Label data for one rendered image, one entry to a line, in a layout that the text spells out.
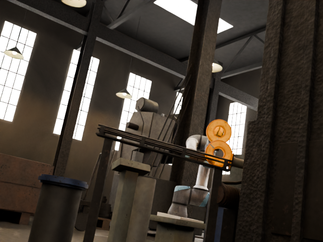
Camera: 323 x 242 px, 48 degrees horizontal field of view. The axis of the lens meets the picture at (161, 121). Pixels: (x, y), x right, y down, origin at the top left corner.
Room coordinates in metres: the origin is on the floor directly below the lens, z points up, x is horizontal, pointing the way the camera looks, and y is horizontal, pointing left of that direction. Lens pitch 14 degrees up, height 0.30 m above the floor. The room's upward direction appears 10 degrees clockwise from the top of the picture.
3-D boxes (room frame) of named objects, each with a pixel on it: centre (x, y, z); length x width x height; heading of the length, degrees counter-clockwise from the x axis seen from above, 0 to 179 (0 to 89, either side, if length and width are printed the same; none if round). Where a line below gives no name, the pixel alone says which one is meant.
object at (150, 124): (8.00, 0.16, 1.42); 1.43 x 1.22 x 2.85; 39
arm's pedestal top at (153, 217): (2.86, -0.24, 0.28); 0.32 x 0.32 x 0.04; 40
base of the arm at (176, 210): (2.86, -0.24, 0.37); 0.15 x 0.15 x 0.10
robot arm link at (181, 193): (2.85, -0.25, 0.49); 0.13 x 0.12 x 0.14; 86
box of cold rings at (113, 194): (5.92, -0.15, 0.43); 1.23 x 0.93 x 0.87; 122
